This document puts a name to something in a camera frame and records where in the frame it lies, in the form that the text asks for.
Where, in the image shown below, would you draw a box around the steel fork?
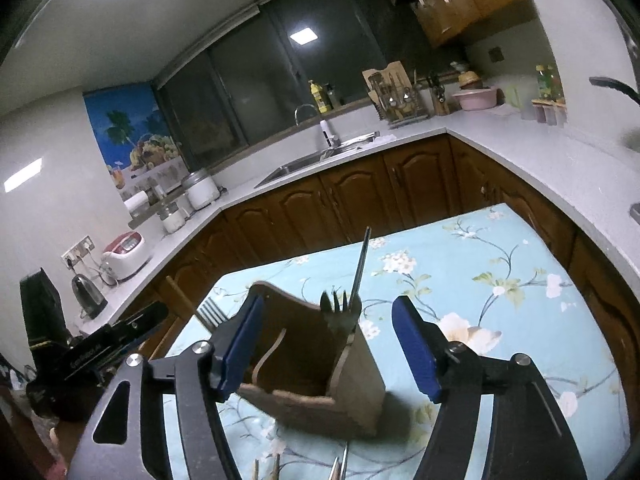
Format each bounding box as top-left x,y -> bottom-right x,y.
320,226 -> 371,340

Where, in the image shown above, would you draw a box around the steel chopstick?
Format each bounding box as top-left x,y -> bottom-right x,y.
339,442 -> 349,480

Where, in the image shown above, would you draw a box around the kitchen faucet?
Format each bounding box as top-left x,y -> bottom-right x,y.
294,103 -> 340,150

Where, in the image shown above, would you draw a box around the dark kitchen window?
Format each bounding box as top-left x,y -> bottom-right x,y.
152,0 -> 471,174

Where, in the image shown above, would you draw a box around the fork behind holder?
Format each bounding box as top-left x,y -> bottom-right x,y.
195,298 -> 228,332

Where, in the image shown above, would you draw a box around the wooden utensil holder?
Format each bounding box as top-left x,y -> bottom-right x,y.
236,282 -> 385,439

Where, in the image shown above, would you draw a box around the floral blue tablecloth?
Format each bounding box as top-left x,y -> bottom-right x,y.
162,202 -> 633,480

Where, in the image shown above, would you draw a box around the black steel electric kettle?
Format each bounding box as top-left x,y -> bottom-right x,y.
70,274 -> 107,320

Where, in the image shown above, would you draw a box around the small white jar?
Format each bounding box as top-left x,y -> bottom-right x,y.
158,203 -> 188,234

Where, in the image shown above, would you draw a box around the white red rice cooker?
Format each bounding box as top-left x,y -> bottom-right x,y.
102,231 -> 151,282

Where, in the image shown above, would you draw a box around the wooden lower cabinets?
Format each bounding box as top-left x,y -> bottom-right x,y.
79,134 -> 640,376

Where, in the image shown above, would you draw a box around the white pot with lid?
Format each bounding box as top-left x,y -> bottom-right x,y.
181,168 -> 220,210

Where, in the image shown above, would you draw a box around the paper towel roll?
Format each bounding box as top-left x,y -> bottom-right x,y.
124,191 -> 150,218

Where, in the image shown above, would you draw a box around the steel sink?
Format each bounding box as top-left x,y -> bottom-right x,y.
256,131 -> 380,188

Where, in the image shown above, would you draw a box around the tropical fruit poster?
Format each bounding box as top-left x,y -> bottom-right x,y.
84,84 -> 188,200

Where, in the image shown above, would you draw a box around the knife block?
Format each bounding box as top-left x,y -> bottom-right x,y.
430,86 -> 450,116

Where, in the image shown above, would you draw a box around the countertop utensil rack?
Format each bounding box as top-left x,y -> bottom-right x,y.
362,61 -> 430,128

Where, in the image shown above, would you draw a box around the pink basin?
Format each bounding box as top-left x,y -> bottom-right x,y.
454,87 -> 498,112

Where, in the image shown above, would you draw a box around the spice jars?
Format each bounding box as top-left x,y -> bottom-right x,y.
532,64 -> 567,127

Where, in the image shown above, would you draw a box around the yellow detergent bottle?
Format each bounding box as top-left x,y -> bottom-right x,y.
308,80 -> 333,114

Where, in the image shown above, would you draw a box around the black frying pan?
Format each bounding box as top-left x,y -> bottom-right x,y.
589,76 -> 640,104

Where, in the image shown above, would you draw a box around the wall power outlet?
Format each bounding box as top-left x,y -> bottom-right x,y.
61,235 -> 94,269

